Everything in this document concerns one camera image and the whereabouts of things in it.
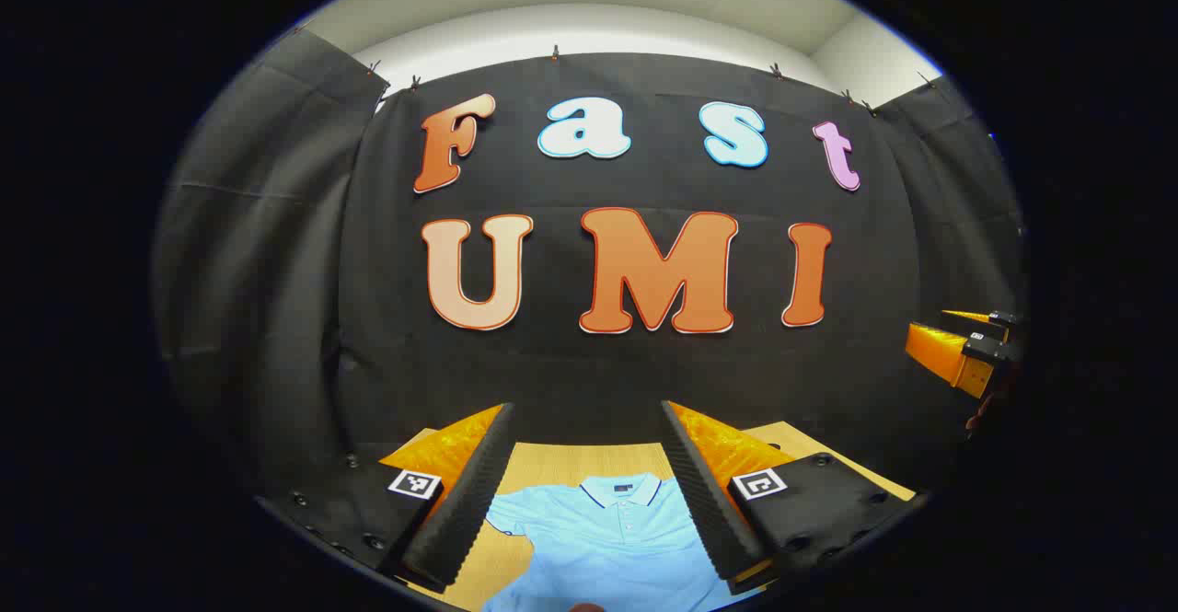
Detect light blue T-shirt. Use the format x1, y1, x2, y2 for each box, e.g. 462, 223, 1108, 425
483, 472, 765, 612

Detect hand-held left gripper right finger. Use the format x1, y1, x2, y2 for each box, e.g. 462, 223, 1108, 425
661, 398, 921, 596

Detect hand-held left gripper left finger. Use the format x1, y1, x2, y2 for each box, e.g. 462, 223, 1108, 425
256, 400, 518, 595

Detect black backdrop cloth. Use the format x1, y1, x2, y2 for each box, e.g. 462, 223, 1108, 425
152, 28, 1027, 521

